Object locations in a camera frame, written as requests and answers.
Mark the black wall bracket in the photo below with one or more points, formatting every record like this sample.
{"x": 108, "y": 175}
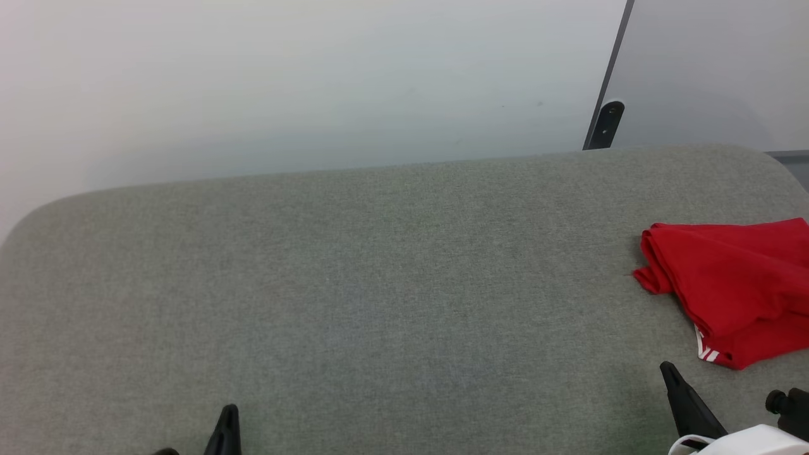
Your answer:
{"x": 608, "y": 125}

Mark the red and white jersey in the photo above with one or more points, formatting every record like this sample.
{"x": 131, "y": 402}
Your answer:
{"x": 739, "y": 284}

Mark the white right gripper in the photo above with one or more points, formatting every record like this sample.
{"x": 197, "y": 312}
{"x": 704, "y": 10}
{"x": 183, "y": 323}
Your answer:
{"x": 758, "y": 442}

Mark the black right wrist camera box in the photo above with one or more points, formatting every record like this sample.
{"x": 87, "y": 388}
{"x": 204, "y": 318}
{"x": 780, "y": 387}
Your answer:
{"x": 793, "y": 411}

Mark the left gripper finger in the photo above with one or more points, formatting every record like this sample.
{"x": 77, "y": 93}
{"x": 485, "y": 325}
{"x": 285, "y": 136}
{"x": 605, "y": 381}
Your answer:
{"x": 226, "y": 436}

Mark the grey panel with dark edge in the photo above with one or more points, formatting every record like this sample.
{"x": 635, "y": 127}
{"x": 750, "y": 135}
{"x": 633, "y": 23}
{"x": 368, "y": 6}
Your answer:
{"x": 714, "y": 63}

